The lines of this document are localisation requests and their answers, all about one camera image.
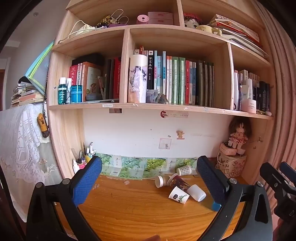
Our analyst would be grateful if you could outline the cream cloth bag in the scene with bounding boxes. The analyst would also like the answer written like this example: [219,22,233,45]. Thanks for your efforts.
[55,20,104,44]

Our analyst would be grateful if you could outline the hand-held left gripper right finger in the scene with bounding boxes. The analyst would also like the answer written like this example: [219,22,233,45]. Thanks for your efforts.
[196,155,274,241]

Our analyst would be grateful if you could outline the wooden bookshelf desk unit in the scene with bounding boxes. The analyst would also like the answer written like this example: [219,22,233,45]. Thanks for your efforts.
[46,0,277,241]

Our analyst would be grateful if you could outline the leaf-printed paper strip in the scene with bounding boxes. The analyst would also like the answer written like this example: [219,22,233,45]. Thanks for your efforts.
[98,153,200,181]

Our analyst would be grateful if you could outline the clear plastic ruler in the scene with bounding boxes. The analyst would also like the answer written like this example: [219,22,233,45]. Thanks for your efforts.
[70,148,81,163]

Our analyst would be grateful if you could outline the yellow toy car keychain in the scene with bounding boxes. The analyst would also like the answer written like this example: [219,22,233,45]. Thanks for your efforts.
[37,113,50,139]

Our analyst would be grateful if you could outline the pale pink jar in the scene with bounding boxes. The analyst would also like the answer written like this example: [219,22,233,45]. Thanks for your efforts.
[240,99,257,114]

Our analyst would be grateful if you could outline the stack of magazines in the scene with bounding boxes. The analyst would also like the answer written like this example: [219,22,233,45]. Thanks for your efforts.
[208,14,269,58]

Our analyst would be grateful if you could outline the green framed board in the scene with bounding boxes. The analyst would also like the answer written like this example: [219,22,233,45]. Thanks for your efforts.
[25,40,55,96]

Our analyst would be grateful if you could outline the row of green and dark books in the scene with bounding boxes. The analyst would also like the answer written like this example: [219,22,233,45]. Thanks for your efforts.
[134,46,215,108]

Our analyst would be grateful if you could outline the checkered paper cup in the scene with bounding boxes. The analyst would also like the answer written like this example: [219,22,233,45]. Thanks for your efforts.
[176,164,193,176]

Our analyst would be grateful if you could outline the pale sticky note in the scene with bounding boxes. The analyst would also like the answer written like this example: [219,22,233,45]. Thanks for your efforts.
[159,138,172,150]

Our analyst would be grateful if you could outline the pink storage box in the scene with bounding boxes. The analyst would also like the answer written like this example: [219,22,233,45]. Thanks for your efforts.
[147,12,174,25]

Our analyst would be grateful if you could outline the crumpled grey packets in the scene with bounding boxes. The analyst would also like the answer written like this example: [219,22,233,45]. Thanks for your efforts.
[146,89,169,104]

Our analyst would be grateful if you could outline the pink round gadget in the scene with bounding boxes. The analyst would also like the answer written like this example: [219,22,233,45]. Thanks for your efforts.
[136,14,149,25]

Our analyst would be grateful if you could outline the white cup green leaf print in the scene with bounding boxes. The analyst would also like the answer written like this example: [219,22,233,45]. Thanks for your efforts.
[168,186,190,204]

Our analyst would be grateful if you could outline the white lace cloth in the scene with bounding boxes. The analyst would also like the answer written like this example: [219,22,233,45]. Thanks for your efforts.
[0,103,64,223]

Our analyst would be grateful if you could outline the floral handbag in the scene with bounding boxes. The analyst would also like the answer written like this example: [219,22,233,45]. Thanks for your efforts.
[95,9,130,29]

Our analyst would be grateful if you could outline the row of red and black books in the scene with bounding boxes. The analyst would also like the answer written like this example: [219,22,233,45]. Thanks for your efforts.
[69,56,122,102]

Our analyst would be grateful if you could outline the pen holder with pens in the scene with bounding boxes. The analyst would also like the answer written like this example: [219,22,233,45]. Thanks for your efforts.
[77,142,96,170]

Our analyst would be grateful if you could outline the white cosmetic tube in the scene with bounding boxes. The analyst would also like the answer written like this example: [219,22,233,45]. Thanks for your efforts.
[240,85,250,100]

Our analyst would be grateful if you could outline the blue jar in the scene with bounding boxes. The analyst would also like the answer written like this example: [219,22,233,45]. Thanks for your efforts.
[70,85,83,103]

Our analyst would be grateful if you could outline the brown-haired rag doll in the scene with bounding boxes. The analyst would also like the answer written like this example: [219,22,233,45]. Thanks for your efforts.
[228,117,252,155]

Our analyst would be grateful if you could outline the doll head red hat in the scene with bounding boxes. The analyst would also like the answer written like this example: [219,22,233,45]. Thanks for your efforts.
[183,13,204,29]

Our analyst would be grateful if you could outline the stack of worn books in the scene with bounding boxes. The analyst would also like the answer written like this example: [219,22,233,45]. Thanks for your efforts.
[10,76,45,107]

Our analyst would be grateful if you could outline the row of cosmetic boxes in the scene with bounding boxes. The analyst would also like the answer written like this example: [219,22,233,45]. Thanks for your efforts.
[232,69,271,112]

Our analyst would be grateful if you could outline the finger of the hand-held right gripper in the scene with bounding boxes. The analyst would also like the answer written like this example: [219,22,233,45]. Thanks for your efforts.
[279,161,296,184]
[259,162,292,202]

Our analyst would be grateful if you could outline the pink curtain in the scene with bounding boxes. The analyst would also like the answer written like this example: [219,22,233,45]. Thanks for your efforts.
[252,0,296,176]

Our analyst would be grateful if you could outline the printed beige basket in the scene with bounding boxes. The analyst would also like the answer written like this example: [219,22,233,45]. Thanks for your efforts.
[215,149,247,178]

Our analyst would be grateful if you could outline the teal bottle white cap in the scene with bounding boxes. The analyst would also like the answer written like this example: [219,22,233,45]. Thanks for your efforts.
[58,77,67,105]

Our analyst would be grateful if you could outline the yellow plush toy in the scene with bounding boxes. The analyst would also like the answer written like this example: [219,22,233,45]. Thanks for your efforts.
[195,25,223,36]

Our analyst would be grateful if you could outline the plain white paper cup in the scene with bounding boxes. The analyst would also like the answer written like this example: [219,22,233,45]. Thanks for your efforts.
[187,184,207,202]

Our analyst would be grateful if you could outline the dark red printed paper cup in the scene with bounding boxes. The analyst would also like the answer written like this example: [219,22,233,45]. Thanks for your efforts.
[167,174,191,189]

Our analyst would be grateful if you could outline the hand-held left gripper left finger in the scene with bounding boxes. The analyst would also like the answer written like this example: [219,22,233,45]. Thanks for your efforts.
[26,156,103,241]

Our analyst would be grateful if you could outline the white printed cylinder tube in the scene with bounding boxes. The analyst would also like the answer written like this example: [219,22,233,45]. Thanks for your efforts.
[128,54,148,103]

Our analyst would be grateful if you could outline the pink toy box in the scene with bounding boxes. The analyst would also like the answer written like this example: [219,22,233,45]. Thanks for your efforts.
[220,142,237,156]

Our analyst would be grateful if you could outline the white paper cup brown band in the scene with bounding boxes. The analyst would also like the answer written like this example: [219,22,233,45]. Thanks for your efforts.
[155,175,171,188]

